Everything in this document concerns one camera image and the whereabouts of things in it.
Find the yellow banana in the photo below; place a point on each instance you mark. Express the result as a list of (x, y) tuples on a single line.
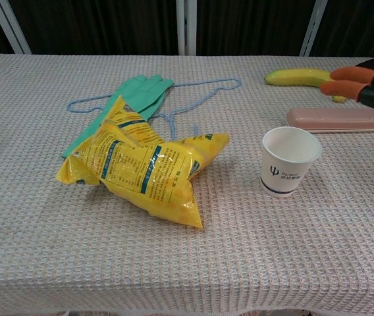
[(295, 77)]

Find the yellow snack bag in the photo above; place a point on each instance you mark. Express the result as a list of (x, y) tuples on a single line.
[(147, 168)]

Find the white paper cup blue logo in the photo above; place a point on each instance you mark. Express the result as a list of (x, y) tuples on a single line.
[(284, 171)]

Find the green rubber glove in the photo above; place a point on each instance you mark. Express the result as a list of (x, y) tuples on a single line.
[(141, 93)]

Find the white metal frame post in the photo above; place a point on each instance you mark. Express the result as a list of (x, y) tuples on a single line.
[(187, 26), (313, 28), (9, 26)]

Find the pink plastic case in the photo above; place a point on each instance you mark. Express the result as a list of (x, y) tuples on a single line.
[(335, 120)]

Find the dark curtain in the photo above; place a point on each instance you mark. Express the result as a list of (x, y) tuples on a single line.
[(104, 26)]

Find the beige waffle tablecloth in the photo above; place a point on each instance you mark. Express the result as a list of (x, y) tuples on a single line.
[(187, 256)]

